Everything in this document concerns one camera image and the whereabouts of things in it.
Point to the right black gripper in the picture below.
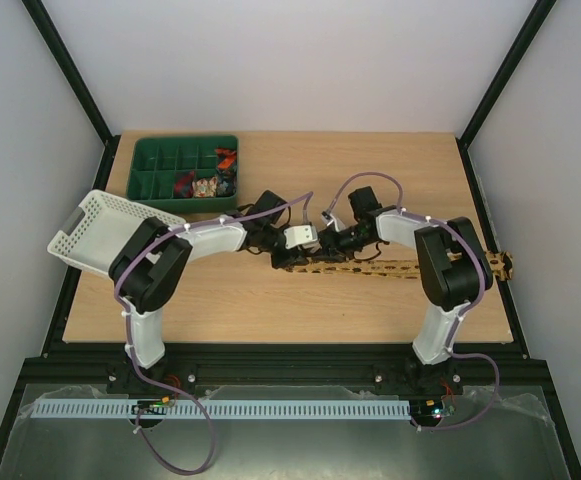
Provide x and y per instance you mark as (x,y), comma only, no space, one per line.
(327,245)

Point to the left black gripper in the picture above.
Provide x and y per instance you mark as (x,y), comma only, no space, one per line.
(290,259)

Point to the yellow leopard print tie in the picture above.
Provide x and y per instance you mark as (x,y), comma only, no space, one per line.
(501,265)

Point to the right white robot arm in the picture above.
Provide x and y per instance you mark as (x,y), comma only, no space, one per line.
(454,271)

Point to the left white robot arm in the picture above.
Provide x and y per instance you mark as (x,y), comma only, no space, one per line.
(148,268)

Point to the blue patterned rolled tie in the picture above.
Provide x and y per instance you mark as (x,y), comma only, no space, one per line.
(227,183)

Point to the colourful patterned rolled tie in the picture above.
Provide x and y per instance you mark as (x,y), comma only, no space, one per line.
(205,187)

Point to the red orange rolled tie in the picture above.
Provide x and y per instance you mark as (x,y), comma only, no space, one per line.
(226,158)

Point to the dark red rolled tie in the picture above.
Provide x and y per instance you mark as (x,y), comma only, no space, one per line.
(183,186)

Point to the green compartment tray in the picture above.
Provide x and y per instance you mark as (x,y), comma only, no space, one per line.
(155,161)

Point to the white perforated plastic basket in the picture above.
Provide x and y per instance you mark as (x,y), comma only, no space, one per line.
(99,228)

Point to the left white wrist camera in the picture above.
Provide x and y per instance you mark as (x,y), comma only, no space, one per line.
(300,235)

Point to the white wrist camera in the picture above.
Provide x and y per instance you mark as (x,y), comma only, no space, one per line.
(300,235)
(333,222)

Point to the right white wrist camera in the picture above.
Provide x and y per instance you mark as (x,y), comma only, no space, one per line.
(333,222)

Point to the light blue cable duct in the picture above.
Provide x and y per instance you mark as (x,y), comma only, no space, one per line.
(223,409)

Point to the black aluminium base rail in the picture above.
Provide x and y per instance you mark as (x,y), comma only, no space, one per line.
(384,369)

